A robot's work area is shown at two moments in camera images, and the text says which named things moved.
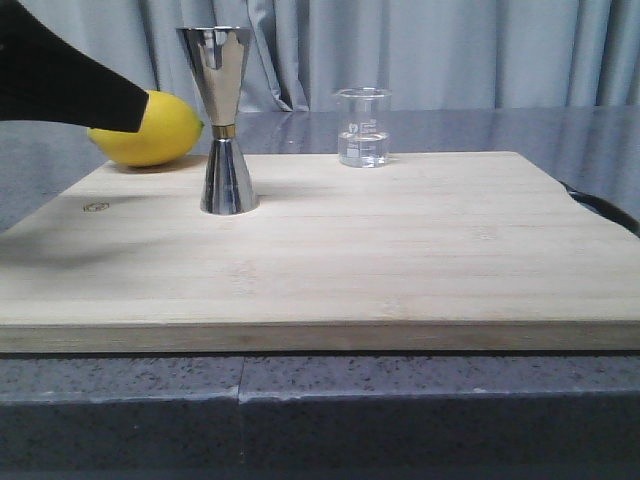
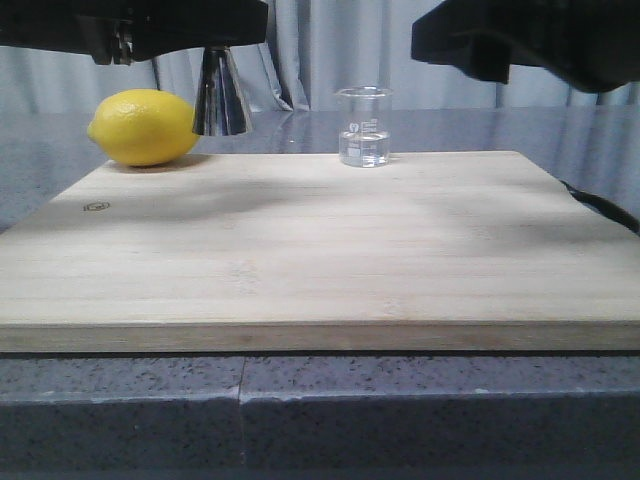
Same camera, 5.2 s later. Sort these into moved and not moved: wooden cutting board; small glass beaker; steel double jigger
Moved: steel double jigger
Not moved: small glass beaker; wooden cutting board
